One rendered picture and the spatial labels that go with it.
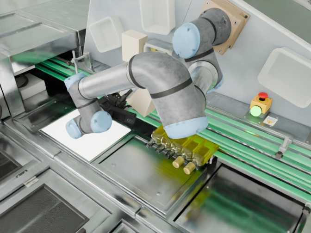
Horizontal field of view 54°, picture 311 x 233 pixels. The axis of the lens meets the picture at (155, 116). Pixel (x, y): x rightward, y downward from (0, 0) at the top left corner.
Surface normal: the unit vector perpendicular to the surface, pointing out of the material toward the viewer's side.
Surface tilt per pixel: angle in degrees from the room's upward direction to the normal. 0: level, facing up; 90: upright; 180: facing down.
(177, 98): 49
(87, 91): 5
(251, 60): 0
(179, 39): 8
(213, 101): 90
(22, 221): 90
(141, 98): 0
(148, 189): 90
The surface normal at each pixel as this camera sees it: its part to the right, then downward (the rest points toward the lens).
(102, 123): 0.68, -0.08
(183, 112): 0.06, 0.25
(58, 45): 0.79, 0.37
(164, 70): -0.14, -0.18
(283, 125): 0.00, -0.81
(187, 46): -0.68, 0.33
